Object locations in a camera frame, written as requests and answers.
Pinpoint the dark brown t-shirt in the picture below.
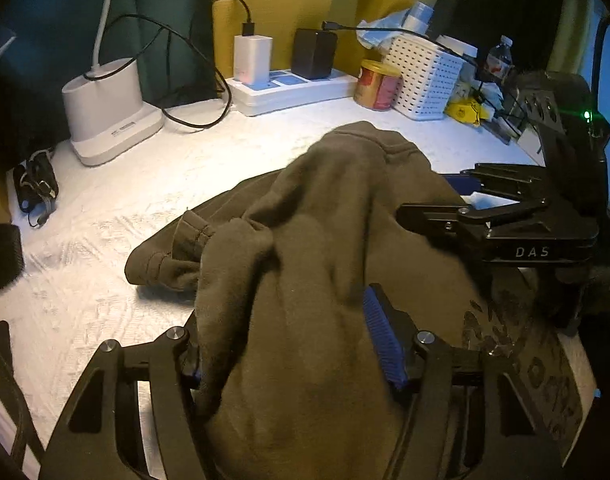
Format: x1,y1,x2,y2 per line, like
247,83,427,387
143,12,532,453
123,119,532,480

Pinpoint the patterned storage bag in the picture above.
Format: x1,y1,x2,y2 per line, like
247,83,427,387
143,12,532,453
462,268,597,462

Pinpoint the yellow duck snack bag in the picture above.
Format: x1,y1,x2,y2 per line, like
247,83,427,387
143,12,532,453
445,98,494,127

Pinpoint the clear jar with white lid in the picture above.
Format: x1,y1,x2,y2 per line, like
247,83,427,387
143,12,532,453
437,35,477,101

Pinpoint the plastic water bottle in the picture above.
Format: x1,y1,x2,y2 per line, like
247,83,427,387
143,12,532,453
485,36,513,82

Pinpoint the white perforated plastic basket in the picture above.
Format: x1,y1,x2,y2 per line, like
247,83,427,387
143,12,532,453
384,34,462,122

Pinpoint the white desk lamp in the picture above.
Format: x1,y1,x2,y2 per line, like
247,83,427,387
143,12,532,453
61,0,164,167

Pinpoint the red tin can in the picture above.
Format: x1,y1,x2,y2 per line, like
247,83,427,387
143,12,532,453
354,58,401,110

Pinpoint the white power strip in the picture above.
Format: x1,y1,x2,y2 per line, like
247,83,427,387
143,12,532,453
227,68,357,117

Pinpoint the blue white bottle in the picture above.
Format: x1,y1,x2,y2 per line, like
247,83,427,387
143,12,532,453
403,1,434,36

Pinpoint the white usb charger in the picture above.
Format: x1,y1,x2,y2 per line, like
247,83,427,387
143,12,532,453
233,35,273,86

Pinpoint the black power adapter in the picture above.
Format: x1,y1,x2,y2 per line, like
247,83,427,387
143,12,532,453
291,28,337,80

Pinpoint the black strap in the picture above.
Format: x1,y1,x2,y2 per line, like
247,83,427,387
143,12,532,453
0,223,26,298

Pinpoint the bundled black cable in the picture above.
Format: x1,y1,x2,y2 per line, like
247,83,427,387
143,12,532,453
12,148,60,229

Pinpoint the black charger cable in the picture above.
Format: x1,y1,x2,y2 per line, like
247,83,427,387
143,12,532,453
82,0,256,130

